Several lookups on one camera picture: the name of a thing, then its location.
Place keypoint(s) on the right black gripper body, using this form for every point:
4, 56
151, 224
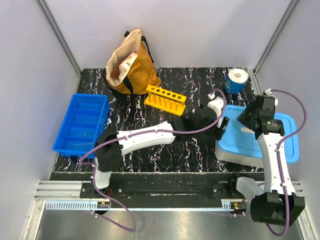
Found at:
246, 116

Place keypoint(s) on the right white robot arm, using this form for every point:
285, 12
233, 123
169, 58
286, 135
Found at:
277, 202

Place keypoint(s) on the yellow test tube rack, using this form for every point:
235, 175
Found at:
165, 100

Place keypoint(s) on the white package in bag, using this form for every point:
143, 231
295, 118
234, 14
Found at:
126, 64

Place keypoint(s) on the blue compartment bin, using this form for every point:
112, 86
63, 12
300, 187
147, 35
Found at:
83, 123

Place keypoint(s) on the toilet paper roll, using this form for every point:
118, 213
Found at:
236, 80

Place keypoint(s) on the brown paper tote bag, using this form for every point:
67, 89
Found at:
141, 74

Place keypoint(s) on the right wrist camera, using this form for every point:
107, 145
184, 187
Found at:
269, 93

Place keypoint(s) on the light blue tray lid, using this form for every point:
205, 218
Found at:
241, 140

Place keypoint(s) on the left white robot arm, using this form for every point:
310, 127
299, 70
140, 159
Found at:
116, 144

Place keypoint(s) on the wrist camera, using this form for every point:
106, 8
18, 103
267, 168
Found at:
269, 93
216, 103

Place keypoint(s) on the white plastic tub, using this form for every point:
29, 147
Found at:
236, 158

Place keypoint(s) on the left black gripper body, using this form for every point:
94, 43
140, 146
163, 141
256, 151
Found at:
213, 129

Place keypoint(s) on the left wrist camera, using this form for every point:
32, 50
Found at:
216, 103

